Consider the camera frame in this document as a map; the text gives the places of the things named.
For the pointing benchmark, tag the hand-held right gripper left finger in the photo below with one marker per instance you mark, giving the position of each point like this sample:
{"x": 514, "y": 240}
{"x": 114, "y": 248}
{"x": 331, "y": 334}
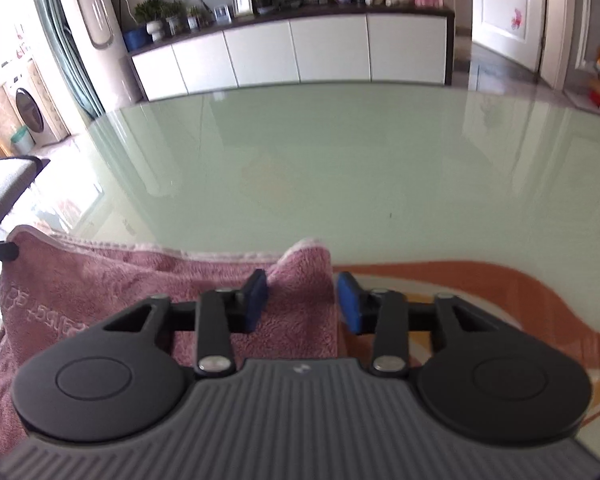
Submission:
{"x": 255, "y": 300}

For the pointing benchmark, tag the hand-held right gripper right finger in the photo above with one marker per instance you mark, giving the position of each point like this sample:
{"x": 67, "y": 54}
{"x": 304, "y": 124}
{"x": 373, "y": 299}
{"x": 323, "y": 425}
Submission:
{"x": 349, "y": 305}

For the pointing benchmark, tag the pink towel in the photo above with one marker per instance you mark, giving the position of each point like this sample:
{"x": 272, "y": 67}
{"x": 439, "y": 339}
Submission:
{"x": 105, "y": 280}

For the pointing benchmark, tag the green bin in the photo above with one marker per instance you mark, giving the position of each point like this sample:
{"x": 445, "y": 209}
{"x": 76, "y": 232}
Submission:
{"x": 22, "y": 141}

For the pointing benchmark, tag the washing machine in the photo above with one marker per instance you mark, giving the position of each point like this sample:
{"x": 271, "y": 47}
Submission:
{"x": 32, "y": 105}

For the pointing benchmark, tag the green curtain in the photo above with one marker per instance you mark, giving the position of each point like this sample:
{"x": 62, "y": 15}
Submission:
{"x": 60, "y": 45}

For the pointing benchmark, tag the white television cabinet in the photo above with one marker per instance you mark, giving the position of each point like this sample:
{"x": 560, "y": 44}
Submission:
{"x": 290, "y": 52}

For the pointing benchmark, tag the blue plant pot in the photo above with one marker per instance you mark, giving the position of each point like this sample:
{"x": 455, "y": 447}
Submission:
{"x": 135, "y": 40}

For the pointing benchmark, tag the white standing air conditioner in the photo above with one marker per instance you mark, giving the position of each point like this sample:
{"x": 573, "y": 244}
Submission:
{"x": 97, "y": 20}

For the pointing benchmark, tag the potted plant white vase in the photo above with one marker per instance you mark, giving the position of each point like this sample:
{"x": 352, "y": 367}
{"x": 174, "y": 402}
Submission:
{"x": 151, "y": 17}

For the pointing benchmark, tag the small potted plant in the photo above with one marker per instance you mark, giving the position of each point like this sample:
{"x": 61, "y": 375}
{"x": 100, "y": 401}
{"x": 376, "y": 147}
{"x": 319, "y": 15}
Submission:
{"x": 193, "y": 19}

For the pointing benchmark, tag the potted plant grey pot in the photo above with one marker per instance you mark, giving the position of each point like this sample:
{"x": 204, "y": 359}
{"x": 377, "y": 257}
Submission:
{"x": 174, "y": 17}

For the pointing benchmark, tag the pink door sticker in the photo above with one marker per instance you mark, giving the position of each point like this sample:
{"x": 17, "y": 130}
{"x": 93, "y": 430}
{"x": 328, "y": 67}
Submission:
{"x": 518, "y": 19}

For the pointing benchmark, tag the white door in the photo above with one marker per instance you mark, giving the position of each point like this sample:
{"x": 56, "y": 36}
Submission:
{"x": 507, "y": 10}

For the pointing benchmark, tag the small photo frame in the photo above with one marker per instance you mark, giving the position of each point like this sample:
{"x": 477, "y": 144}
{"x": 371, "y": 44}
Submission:
{"x": 221, "y": 14}

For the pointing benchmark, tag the white photo frame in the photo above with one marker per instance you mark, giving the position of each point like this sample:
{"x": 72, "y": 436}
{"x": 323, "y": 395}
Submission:
{"x": 243, "y": 2}

